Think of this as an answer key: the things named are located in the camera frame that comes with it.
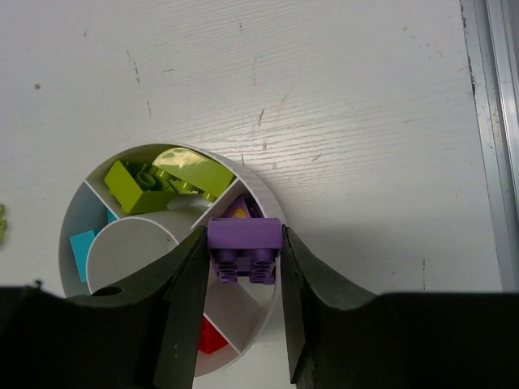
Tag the small green square lego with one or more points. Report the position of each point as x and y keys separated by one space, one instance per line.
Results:
x=190 y=171

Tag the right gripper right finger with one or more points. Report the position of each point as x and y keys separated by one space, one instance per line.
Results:
x=339 y=335

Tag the pale green lego piece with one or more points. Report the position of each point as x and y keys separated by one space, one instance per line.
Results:
x=3 y=223

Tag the large cyan lego brick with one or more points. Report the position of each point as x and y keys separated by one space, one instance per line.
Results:
x=80 y=245

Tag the small cyan lego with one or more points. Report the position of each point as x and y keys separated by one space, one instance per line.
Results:
x=110 y=217

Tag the purple and pink lego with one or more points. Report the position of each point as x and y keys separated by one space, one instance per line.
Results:
x=245 y=248

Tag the green lego brick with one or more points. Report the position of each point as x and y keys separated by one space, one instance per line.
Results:
x=137 y=188

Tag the red curved lego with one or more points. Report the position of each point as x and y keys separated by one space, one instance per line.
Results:
x=210 y=339

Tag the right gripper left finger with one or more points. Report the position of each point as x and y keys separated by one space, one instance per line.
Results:
x=139 y=332

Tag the aluminium table rail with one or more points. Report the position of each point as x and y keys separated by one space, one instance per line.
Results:
x=491 y=39

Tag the purple green lego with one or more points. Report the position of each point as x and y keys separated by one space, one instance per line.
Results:
x=244 y=207

